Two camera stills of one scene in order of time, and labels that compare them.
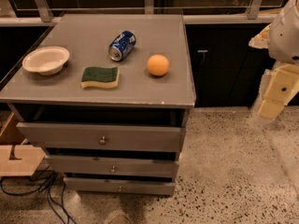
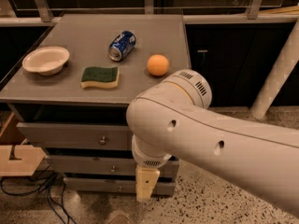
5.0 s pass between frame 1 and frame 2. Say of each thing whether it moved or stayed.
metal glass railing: stayed
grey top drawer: stayed
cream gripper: moved
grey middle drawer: stayed
